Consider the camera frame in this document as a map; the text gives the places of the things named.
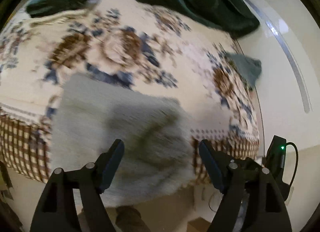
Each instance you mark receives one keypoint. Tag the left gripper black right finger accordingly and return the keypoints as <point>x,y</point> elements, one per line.
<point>236,178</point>

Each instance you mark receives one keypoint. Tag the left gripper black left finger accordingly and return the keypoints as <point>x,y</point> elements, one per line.
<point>56,209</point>

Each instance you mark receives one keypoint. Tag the small teal cloth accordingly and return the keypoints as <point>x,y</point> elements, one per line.
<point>248,68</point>

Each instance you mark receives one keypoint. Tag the folded cream garment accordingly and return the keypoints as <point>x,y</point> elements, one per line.
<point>60,17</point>

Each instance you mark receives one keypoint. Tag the floral bed sheet mattress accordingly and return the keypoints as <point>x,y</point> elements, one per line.
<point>145,48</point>

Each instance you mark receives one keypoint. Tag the grey fleece pants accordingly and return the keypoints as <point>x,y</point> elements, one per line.
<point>157,157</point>

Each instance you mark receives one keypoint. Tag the white bed headboard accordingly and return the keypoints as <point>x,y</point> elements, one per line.
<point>287,44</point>

